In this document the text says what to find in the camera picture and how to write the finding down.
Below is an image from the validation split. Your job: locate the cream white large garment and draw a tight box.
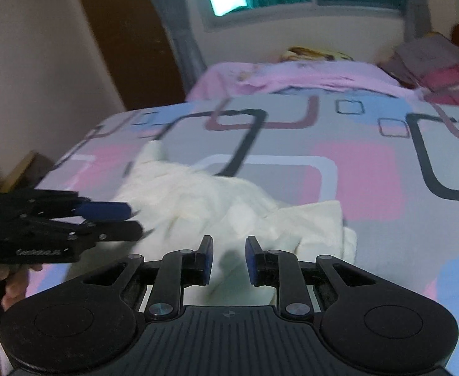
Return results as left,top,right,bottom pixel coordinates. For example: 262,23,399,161
67,141,357,306

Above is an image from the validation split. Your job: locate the grey curtain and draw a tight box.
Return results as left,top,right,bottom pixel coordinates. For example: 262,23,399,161
151,0,207,92
404,0,432,43

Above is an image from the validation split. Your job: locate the stack of folded clothes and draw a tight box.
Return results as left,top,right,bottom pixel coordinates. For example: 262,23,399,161
379,34,459,106

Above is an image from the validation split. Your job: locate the pink blanket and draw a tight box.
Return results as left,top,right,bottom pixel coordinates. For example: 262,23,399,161
186,60,423,101

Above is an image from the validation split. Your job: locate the grey curtain left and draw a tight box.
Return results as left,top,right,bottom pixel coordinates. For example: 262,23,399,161
151,0,207,92

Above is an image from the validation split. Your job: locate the brown wooden door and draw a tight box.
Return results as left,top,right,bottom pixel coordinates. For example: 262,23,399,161
80,0,184,110

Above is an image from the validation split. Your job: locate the grey curtain right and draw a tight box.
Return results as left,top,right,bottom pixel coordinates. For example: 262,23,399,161
404,0,432,43

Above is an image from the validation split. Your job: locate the yellow patterned pillow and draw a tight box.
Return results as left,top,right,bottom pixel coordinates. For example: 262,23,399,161
281,46,353,62

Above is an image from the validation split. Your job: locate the wooden bedside furniture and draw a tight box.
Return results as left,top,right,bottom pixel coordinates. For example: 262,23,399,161
0,151,55,194

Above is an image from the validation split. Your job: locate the left hand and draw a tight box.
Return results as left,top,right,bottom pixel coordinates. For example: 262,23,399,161
0,264,43,311

